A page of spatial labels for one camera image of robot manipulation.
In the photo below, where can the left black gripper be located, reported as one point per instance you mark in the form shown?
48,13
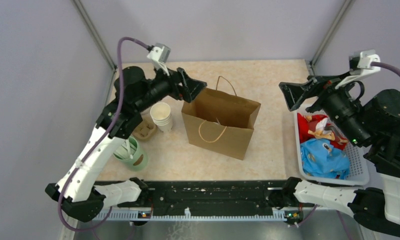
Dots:
191,87

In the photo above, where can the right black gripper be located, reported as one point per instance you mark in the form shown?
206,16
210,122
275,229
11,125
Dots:
293,92

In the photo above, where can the brown paper bag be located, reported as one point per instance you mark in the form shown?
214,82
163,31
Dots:
220,122

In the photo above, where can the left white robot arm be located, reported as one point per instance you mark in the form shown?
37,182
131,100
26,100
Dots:
77,194

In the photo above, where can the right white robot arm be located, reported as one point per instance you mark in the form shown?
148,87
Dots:
375,125

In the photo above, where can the red snack packet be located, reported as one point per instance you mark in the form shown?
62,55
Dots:
317,126

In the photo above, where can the stack of white paper cups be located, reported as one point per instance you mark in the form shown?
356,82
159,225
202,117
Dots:
162,116

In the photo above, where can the stack of cardboard cup carriers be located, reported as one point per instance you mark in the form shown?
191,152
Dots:
145,130

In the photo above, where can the blue snack packet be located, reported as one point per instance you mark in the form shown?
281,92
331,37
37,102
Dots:
320,158

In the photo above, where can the white plastic basket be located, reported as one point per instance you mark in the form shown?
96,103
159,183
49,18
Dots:
358,175

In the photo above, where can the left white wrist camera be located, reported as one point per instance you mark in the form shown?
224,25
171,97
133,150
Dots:
158,55

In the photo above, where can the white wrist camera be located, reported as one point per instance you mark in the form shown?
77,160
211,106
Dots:
360,67
158,55

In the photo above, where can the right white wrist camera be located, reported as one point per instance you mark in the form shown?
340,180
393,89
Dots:
360,67

